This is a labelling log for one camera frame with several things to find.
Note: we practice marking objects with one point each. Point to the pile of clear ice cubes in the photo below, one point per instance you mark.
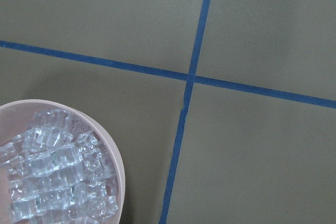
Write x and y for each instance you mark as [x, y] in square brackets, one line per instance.
[59, 171]

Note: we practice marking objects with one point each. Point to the pink bowl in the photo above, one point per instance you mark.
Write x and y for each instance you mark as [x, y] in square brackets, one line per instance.
[15, 115]

